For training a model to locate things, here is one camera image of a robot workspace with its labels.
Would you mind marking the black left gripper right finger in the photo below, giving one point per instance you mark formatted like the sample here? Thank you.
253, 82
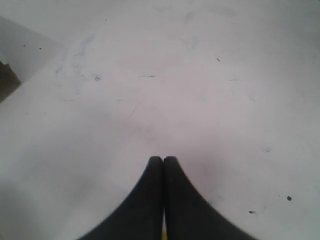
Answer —
188, 216

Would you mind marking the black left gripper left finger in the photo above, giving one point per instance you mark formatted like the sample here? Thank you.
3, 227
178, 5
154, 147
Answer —
140, 215

